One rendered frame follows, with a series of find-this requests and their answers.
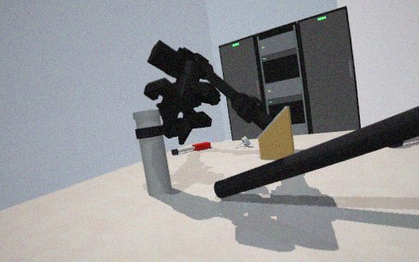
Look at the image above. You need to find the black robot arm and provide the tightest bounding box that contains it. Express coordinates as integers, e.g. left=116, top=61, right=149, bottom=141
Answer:
left=147, top=40, right=273, bottom=133

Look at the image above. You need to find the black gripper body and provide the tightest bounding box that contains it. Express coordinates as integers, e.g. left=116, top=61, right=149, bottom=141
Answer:
left=144, top=75, right=212, bottom=128

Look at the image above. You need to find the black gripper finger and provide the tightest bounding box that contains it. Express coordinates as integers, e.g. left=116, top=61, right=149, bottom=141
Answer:
left=178, top=117, right=203, bottom=145
left=156, top=100, right=185, bottom=139

